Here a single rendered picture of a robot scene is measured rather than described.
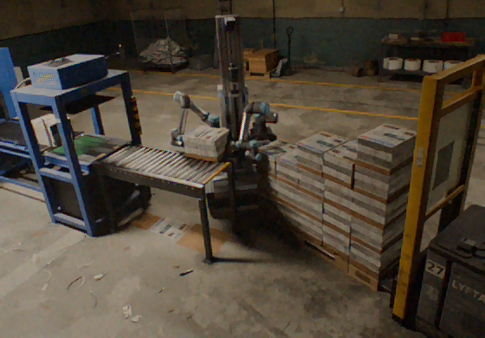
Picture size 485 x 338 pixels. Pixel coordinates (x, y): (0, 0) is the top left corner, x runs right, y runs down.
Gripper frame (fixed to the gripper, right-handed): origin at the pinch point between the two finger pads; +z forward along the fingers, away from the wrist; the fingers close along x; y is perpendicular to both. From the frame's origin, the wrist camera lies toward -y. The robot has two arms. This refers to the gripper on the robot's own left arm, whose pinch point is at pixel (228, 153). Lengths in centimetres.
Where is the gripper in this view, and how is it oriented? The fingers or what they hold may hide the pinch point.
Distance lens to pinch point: 389.8
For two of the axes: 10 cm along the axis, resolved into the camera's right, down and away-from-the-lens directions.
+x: -4.7, 3.7, -8.0
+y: -0.5, -9.2, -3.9
